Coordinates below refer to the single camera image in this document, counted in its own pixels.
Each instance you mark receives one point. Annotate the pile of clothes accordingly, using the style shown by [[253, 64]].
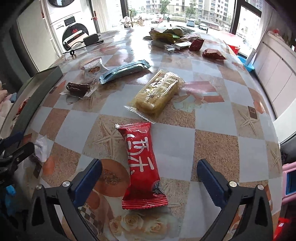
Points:
[[6, 102]]

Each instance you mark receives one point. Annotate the folding chair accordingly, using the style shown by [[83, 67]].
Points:
[[71, 39]]

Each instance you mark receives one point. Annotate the blue gloved left hand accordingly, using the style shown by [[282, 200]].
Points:
[[10, 193]]

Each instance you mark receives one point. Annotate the pile of green yellow snacks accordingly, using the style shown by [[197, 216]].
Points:
[[172, 38]]

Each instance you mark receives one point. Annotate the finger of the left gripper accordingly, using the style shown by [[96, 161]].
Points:
[[7, 142], [20, 154]]

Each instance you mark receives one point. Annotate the light blue snack packet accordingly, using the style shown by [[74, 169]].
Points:
[[122, 71]]

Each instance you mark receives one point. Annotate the yellow cracker packet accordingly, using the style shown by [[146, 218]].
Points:
[[151, 100]]

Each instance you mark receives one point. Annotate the brown chocolate bar clear wrapper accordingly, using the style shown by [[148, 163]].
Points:
[[80, 90]]

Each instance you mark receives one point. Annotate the red chinese snack packet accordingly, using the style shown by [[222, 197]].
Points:
[[144, 189]]

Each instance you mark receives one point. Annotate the black power adapter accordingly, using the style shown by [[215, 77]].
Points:
[[91, 39]]

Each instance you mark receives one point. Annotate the red crinkled snack packet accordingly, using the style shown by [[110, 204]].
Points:
[[213, 54]]

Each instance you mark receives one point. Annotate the grey shallow cardboard box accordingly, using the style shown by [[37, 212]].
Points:
[[28, 99]]

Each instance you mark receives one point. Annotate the red plastic basin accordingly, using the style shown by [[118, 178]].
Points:
[[235, 49]]

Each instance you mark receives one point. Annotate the small dark red packet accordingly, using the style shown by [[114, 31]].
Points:
[[196, 44]]

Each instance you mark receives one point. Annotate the white cabinet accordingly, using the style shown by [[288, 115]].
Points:
[[275, 68]]

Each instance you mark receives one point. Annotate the white washing machine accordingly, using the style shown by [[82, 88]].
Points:
[[63, 17]]

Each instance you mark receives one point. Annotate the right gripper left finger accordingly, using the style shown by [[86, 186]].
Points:
[[43, 222]]

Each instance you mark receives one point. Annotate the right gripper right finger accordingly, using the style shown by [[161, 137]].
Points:
[[256, 221]]

